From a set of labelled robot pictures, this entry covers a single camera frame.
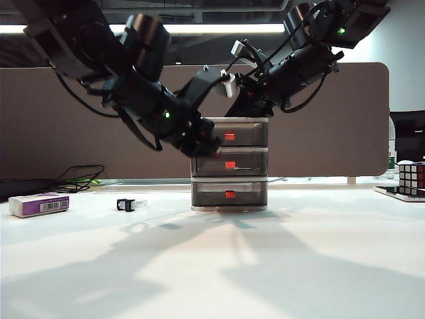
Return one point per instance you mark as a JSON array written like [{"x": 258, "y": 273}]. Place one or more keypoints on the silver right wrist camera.
[{"x": 239, "y": 48}]

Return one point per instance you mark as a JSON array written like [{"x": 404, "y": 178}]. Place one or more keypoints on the small green labelled bottle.
[{"x": 391, "y": 163}]

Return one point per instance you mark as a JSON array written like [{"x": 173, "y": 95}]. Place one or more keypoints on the black right camera bracket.
[{"x": 259, "y": 58}]

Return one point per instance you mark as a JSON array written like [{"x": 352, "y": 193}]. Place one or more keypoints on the black camera bracket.
[
  {"x": 202, "y": 81},
  {"x": 259, "y": 58}
]

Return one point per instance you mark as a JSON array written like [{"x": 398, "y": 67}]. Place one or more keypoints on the brown desk partition panel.
[{"x": 332, "y": 149}]

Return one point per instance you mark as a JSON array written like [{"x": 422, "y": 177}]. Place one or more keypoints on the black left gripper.
[{"x": 191, "y": 139}]

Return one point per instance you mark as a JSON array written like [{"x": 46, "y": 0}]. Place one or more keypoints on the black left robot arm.
[{"x": 83, "y": 40}]

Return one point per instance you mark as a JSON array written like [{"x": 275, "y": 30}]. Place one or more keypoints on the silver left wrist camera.
[{"x": 229, "y": 86}]

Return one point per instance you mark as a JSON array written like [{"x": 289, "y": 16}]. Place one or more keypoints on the long ceiling light strip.
[{"x": 216, "y": 28}]

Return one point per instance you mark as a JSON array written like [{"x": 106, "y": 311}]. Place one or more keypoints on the white purple tissue pack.
[{"x": 33, "y": 206}]

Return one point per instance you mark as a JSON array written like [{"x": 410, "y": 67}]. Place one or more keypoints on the rubik's cube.
[{"x": 411, "y": 176}]

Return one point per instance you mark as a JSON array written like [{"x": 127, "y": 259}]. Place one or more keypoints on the small black binder clip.
[{"x": 123, "y": 205}]

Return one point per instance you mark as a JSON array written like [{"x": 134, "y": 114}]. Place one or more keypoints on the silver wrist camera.
[
  {"x": 239, "y": 48},
  {"x": 229, "y": 86}
]

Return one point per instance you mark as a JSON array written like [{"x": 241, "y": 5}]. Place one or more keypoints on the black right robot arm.
[{"x": 299, "y": 76}]

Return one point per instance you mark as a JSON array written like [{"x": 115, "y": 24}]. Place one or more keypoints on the flat white tray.
[{"x": 388, "y": 192}]

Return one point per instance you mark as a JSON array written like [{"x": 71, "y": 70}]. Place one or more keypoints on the grey three-drawer storage box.
[{"x": 232, "y": 178}]

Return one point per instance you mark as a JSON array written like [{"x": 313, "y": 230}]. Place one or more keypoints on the black left camera bracket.
[{"x": 202, "y": 81}]

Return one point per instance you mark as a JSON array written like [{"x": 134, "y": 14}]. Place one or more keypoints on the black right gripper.
[{"x": 264, "y": 88}]

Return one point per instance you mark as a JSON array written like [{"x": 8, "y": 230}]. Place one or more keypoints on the black office chair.
[{"x": 408, "y": 139}]

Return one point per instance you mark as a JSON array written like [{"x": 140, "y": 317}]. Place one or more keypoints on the white partition foot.
[{"x": 351, "y": 180}]

